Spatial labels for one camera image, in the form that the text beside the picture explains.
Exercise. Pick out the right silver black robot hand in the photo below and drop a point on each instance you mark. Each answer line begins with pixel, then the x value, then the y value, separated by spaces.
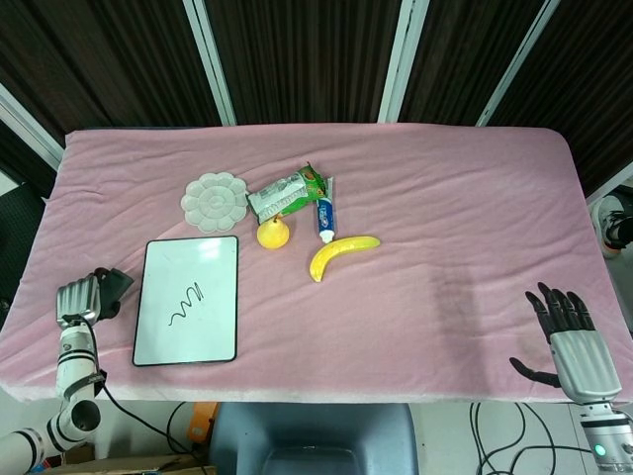
pixel 583 361

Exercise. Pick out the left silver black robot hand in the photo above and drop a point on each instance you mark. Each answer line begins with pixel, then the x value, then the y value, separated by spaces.
pixel 76 299

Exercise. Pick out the black framed whiteboard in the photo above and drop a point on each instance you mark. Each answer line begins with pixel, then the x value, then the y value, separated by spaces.
pixel 188 297

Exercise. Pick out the yellow pear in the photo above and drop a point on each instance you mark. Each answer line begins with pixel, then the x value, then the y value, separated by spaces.
pixel 273 235

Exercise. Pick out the white partition frame post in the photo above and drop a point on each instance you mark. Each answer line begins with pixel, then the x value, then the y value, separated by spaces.
pixel 403 59
pixel 610 180
pixel 210 59
pixel 519 59
pixel 29 123

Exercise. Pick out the orange plastic object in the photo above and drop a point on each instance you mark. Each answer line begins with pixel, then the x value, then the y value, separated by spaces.
pixel 200 420

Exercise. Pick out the yellow banana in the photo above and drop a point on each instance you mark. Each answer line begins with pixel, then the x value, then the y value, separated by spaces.
pixel 336 250

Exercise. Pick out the blue white toothpaste tube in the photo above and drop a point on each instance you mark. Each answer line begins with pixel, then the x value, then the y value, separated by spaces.
pixel 325 218

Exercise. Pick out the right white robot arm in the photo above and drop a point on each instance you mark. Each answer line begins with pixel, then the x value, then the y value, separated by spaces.
pixel 605 435

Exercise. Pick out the black board eraser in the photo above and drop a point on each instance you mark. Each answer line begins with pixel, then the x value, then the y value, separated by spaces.
pixel 121 284

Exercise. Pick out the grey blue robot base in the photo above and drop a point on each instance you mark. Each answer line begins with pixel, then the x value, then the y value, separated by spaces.
pixel 311 435

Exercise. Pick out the white black sneaker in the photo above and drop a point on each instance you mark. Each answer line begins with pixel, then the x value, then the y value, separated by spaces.
pixel 613 225

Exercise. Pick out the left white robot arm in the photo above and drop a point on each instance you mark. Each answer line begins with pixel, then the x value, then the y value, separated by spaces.
pixel 74 361

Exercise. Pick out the pink table cloth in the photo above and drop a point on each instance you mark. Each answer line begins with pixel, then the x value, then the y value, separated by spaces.
pixel 395 198

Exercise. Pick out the green snack bag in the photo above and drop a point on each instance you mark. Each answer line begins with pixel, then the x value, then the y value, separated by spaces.
pixel 289 193

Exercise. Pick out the white flower paint palette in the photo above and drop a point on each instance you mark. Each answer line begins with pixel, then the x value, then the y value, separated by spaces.
pixel 213 202

